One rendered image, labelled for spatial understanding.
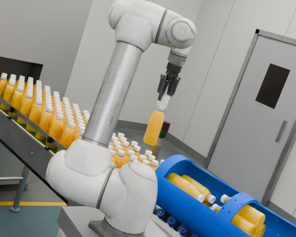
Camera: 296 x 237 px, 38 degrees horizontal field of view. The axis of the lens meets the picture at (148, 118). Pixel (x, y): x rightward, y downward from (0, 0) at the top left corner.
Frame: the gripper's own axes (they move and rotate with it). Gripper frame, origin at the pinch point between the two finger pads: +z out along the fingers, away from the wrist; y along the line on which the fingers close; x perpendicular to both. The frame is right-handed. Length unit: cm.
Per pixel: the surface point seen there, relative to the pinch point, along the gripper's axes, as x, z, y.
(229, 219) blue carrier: -62, 31, -8
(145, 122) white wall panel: 337, 142, 373
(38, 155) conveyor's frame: 66, 62, -19
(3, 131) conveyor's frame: 112, 66, -19
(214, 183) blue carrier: -35.3, 30.1, 16.8
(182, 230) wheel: -41, 49, -6
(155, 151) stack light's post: 26, 42, 39
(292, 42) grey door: 131, -58, 369
